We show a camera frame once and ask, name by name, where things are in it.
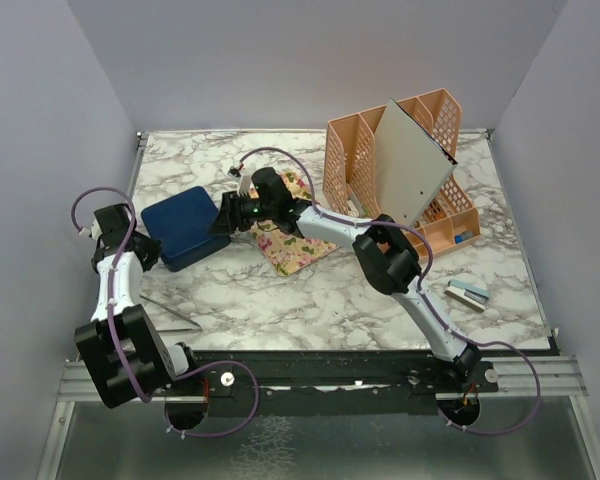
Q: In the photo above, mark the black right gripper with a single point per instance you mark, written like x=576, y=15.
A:
x=228, y=218

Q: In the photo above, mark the blue box lid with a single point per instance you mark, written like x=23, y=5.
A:
x=187, y=214

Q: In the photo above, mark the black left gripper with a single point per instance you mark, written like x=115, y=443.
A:
x=153, y=250

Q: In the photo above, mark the floral serving tray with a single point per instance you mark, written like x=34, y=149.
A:
x=288, y=254

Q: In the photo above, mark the stapler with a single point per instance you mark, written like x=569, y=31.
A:
x=467, y=294

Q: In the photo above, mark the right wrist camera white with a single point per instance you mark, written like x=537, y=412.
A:
x=244, y=182

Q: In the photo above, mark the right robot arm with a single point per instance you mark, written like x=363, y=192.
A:
x=388, y=260

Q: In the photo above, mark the small blue cap item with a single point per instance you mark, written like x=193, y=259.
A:
x=462, y=237

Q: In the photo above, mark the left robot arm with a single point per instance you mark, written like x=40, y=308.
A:
x=121, y=349

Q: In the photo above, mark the peach plastic desk organizer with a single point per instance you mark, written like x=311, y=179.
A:
x=349, y=171

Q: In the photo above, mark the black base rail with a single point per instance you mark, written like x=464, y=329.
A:
x=320, y=383

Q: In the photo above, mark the grey board in organizer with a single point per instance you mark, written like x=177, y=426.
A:
x=410, y=166

